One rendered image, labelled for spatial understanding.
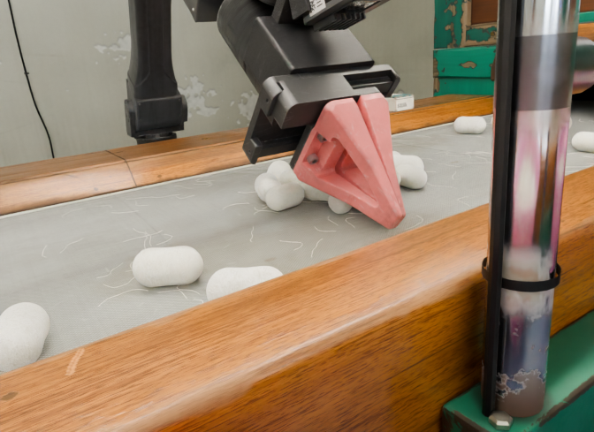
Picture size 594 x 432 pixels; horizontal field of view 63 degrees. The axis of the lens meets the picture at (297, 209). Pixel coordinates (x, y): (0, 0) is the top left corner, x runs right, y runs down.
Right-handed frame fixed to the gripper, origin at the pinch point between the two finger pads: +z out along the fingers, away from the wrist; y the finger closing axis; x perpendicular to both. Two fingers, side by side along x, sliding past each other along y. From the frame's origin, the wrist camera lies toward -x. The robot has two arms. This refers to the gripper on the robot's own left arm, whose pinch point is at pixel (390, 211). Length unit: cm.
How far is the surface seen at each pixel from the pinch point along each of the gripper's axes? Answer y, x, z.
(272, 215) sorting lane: -3.0, 7.1, -5.9
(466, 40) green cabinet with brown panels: 51, 15, -32
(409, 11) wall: 123, 61, -102
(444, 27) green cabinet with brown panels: 51, 17, -37
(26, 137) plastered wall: -2, 152, -153
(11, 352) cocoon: -20.5, -0.5, 1.0
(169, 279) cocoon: -13.3, 2.0, -1.0
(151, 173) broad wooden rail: -6.3, 17.9, -19.8
